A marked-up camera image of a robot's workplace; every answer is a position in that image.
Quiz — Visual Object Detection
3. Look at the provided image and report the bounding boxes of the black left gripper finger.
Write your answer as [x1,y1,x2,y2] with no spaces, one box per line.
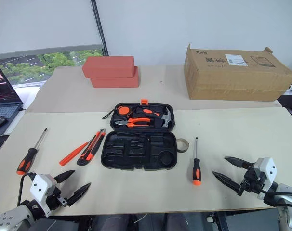
[54,169,76,184]
[68,182,92,207]

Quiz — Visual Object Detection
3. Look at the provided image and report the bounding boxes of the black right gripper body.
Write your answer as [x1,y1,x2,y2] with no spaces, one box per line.
[237,164,267,197]

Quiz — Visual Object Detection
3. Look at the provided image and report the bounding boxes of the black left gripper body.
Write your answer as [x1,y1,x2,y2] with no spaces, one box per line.
[46,184,73,214]

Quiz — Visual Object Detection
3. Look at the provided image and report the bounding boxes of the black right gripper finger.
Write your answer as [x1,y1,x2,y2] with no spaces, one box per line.
[212,171,243,193]
[224,156,254,170]

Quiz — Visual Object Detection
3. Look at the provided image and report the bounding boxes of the orange tester pen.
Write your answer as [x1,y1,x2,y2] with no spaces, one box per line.
[59,141,90,167]

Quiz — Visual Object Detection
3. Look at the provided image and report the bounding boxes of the short screwdriver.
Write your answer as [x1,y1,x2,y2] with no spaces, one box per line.
[192,136,202,186]

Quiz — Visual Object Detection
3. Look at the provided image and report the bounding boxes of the orange black utility knife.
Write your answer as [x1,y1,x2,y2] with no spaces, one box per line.
[76,128,106,167]

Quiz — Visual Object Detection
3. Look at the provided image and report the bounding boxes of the long Phillips screwdriver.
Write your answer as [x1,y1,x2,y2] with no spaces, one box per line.
[16,128,49,176]

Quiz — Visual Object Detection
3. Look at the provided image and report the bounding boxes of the grey tape roll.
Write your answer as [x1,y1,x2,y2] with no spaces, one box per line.
[176,138,189,153]

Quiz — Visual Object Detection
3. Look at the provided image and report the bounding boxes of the black tool case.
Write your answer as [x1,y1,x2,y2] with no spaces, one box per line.
[100,99,178,172]

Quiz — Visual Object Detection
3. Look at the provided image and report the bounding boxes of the brown cardboard box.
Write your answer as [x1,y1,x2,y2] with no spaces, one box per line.
[184,43,292,102]

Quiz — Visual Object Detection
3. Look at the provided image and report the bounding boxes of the orange black tape measure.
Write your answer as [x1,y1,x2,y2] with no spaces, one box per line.
[102,105,135,120]

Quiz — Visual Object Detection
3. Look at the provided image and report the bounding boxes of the dark open laptop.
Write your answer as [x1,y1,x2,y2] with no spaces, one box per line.
[0,64,24,137]

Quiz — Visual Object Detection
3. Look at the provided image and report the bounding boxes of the red foam brick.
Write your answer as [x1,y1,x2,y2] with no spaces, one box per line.
[81,55,135,79]
[90,66,140,89]

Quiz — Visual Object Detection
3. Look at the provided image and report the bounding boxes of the grey window blind bar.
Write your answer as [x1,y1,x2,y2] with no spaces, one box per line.
[0,43,104,61]

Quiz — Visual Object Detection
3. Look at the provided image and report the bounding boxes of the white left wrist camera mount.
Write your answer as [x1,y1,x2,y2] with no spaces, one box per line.
[29,173,57,218]

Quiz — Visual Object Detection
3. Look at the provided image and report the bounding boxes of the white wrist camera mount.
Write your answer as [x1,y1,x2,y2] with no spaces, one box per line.
[253,156,278,200]
[29,173,57,218]

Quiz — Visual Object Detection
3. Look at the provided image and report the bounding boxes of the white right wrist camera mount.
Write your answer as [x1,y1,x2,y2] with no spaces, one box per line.
[253,156,278,200]

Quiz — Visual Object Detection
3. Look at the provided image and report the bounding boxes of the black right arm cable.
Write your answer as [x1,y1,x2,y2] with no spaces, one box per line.
[258,186,292,208]

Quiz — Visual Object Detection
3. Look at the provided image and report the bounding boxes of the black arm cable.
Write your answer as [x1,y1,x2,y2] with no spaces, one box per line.
[17,172,35,206]
[258,186,292,208]

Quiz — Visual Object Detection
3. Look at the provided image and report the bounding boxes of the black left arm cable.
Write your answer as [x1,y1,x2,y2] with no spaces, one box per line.
[17,172,35,206]

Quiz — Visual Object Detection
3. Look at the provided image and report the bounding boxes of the claw hammer orange black handle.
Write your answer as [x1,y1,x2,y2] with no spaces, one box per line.
[136,106,173,128]

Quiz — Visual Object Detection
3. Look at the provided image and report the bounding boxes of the orange handled pliers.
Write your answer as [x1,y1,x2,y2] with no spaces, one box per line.
[115,116,152,128]

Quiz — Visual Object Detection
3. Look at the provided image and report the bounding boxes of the black window frame pole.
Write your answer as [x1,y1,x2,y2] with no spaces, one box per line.
[90,0,109,57]

